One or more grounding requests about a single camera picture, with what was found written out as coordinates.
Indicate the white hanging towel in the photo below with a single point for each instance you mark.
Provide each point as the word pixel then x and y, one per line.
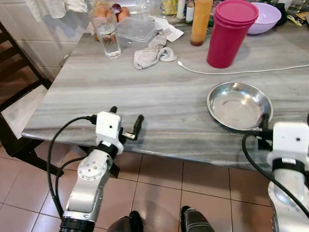
pixel 48 7
pixel 76 5

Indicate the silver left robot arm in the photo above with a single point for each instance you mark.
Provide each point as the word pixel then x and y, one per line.
pixel 91 170

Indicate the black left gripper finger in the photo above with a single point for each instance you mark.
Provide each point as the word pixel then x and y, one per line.
pixel 139 125
pixel 113 109

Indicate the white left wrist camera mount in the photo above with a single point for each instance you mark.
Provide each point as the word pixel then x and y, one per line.
pixel 107 126

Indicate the white paper sheet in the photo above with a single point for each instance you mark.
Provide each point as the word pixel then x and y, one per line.
pixel 170 31

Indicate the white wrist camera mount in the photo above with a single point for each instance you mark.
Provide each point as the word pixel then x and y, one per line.
pixel 107 126
pixel 289 140

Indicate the black right robot leg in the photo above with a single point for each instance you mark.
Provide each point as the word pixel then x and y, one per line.
pixel 195 221

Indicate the round steel plate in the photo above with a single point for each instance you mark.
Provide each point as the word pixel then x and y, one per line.
pixel 236 104

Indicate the dark wooden chair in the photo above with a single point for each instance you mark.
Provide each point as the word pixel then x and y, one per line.
pixel 19 63

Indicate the dark labelled sauce bottle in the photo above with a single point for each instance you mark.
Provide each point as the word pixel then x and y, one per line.
pixel 190 12

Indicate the purple onion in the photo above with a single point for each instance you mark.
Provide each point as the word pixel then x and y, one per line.
pixel 116 8

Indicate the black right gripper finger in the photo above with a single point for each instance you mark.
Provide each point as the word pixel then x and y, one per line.
pixel 265 122

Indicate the orange sauce bottle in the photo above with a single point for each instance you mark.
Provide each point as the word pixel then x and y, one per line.
pixel 200 24

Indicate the lilac plastic bowl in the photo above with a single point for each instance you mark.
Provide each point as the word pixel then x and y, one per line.
pixel 266 19

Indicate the white slim bottle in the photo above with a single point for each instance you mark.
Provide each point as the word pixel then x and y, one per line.
pixel 181 8

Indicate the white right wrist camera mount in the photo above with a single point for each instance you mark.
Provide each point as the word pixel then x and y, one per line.
pixel 289 140

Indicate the brown egg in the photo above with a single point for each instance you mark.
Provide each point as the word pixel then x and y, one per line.
pixel 122 17
pixel 125 10
pixel 100 10

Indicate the yellow and black packet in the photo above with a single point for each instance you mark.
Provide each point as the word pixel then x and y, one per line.
pixel 297 19

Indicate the grey crumpled cloth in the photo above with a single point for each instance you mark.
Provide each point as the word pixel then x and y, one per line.
pixel 149 55

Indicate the clear drinking glass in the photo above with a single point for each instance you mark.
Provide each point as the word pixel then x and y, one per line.
pixel 108 41

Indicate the magenta plastic tumbler with lid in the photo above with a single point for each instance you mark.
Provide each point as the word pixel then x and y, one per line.
pixel 227 43

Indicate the clear plastic food container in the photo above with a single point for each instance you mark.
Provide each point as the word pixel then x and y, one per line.
pixel 137 31

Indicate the dark wooden table leg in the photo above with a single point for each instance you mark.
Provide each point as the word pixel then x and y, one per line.
pixel 115 170

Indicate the yellow food packet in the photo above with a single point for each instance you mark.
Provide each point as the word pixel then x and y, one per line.
pixel 169 6

